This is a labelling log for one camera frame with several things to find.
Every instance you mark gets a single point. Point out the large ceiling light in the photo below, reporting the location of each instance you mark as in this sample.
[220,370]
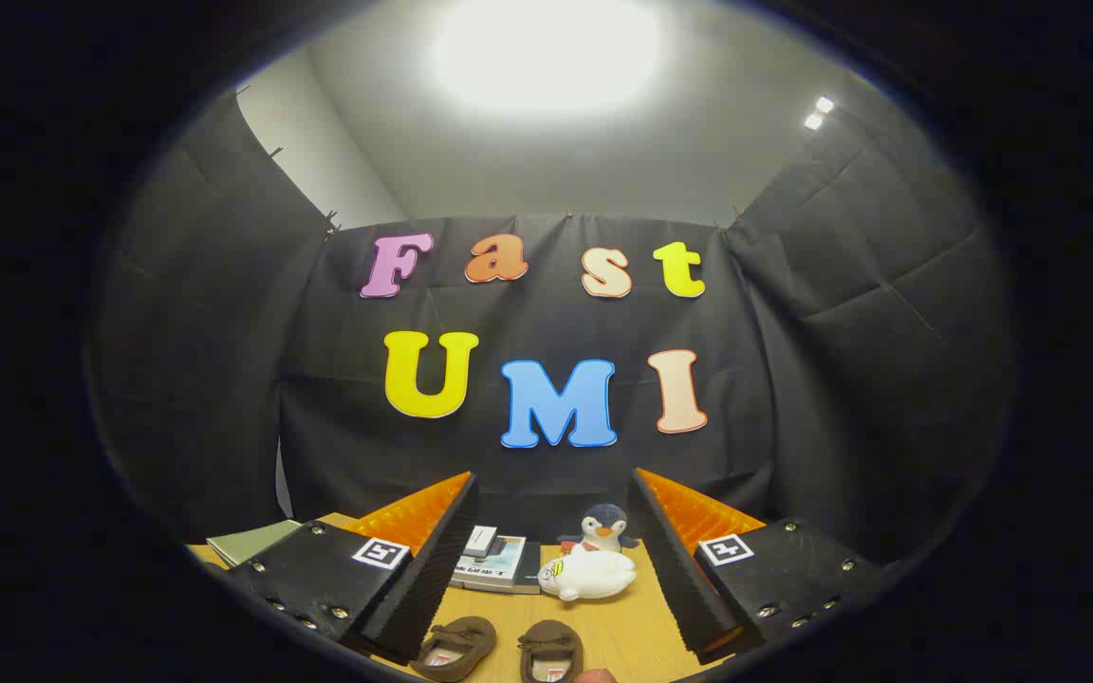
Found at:
[546,52]

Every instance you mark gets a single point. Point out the dark cover book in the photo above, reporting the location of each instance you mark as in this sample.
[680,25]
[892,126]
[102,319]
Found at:
[532,569]

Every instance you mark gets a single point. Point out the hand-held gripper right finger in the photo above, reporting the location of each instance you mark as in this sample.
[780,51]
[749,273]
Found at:
[675,569]

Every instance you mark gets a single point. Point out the penguin plush toy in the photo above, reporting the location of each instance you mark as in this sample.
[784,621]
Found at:
[606,522]

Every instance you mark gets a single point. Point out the small blue cover book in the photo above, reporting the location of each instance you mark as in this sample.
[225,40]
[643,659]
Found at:
[480,541]

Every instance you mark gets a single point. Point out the brown fuzzy shoe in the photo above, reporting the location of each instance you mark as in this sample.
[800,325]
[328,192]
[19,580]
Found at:
[551,637]
[461,636]

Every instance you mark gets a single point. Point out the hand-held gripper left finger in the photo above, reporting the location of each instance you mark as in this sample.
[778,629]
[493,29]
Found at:
[433,569]

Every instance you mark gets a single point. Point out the white round plush toy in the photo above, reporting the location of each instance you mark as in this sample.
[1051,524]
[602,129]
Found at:
[594,574]

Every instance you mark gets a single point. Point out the small ceiling spot lights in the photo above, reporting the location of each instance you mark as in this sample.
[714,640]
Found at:
[819,112]

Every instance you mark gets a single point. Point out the green fabric storage box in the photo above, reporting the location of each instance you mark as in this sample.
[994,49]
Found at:
[252,541]

